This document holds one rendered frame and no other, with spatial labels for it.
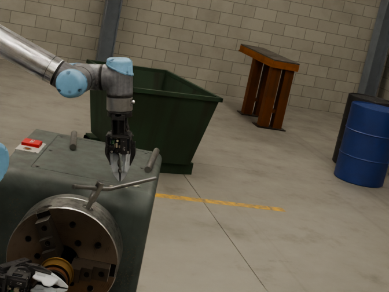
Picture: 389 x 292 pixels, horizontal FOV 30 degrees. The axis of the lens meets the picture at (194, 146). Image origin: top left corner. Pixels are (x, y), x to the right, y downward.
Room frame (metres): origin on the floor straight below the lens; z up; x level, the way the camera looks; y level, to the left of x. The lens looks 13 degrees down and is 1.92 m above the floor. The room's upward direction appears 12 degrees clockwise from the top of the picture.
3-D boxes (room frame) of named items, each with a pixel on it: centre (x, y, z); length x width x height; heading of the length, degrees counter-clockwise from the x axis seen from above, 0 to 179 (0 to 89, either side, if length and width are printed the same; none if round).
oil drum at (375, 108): (8.22, -1.96, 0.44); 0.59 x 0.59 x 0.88
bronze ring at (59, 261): (1.77, 0.29, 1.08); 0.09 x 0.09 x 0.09; 3
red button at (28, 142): (2.36, 0.54, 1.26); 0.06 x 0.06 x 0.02; 2
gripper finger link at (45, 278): (1.69, 0.29, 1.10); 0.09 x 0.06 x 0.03; 92
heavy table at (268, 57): (11.01, -0.82, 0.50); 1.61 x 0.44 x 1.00; 17
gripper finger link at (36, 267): (1.71, 0.34, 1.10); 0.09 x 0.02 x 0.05; 92
